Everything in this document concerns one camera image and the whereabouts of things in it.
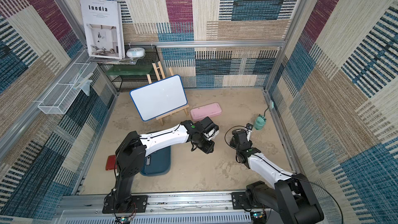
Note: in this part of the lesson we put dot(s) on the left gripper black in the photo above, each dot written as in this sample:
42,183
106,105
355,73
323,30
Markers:
208,149

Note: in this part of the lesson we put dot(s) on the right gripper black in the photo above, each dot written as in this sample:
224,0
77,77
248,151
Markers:
235,141

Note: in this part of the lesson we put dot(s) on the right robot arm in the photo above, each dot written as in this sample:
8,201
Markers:
290,195

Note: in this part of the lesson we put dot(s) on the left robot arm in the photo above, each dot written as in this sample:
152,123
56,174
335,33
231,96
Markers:
132,152

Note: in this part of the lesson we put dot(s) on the teal plastic storage box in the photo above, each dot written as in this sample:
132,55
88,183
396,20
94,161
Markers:
160,163

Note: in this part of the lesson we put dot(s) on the pink pencil case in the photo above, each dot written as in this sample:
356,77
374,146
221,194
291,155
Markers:
209,110

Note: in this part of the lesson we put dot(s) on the wooden easel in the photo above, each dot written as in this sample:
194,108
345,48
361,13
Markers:
163,77

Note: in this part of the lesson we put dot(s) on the red leather wallet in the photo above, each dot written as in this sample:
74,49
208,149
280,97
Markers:
110,163

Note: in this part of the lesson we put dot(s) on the white round device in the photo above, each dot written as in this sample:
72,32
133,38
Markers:
135,52

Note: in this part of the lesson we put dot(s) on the Inedia magazine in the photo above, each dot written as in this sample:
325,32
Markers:
103,28

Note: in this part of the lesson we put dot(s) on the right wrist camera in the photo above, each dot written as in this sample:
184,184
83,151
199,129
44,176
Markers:
249,127

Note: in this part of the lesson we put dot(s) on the white wall plug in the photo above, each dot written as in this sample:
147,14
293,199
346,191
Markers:
271,105

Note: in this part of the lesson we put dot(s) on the white board blue frame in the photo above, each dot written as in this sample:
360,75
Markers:
156,99

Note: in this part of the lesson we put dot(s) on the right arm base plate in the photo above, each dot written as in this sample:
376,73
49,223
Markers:
240,201

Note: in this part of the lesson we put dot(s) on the aluminium front rail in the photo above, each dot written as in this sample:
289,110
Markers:
193,207

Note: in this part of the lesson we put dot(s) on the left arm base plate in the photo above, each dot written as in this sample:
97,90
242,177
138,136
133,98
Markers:
135,204

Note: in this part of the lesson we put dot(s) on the white wire basket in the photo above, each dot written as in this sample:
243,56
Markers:
59,99

